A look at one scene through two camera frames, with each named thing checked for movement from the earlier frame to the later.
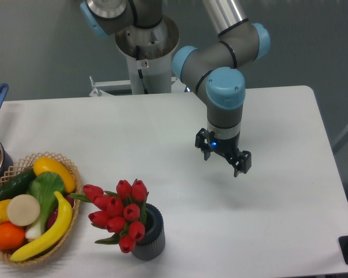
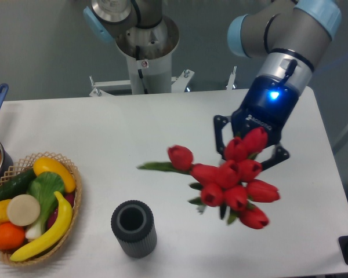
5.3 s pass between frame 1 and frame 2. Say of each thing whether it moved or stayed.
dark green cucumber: stayed
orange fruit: stayed
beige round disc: stayed
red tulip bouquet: moved
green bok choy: stayed
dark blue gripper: moved
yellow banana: stayed
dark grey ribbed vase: moved
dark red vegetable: stayed
